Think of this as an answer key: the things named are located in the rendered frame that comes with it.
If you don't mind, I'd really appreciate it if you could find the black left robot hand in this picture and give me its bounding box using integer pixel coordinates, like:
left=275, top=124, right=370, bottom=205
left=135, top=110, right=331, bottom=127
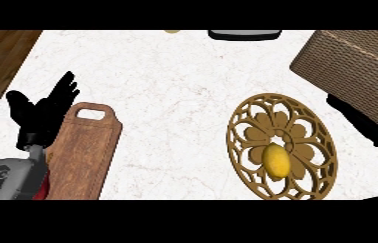
left=5, top=70, right=82, bottom=151

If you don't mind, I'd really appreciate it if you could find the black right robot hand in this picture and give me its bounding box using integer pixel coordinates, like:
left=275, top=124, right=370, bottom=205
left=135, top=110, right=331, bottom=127
left=325, top=93, right=378, bottom=147

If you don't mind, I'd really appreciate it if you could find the round brown cutout placemat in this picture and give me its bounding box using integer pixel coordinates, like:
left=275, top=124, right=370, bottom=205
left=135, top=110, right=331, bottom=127
left=225, top=92, right=340, bottom=201

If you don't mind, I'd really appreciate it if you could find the brown wicker basket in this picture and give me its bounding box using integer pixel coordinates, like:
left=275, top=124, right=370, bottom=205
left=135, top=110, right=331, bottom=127
left=288, top=30, right=378, bottom=125

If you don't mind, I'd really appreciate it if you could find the yellow lemon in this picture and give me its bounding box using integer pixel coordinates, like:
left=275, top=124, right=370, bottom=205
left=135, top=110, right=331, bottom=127
left=262, top=142, right=293, bottom=180

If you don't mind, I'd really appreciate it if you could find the brown wooden cutting board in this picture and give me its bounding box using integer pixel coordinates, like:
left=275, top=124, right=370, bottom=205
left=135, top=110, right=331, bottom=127
left=45, top=101, right=125, bottom=201

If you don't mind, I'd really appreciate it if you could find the brown wooden cabinet panel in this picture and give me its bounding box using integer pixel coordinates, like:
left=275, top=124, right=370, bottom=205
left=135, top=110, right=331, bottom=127
left=0, top=30, right=45, bottom=98

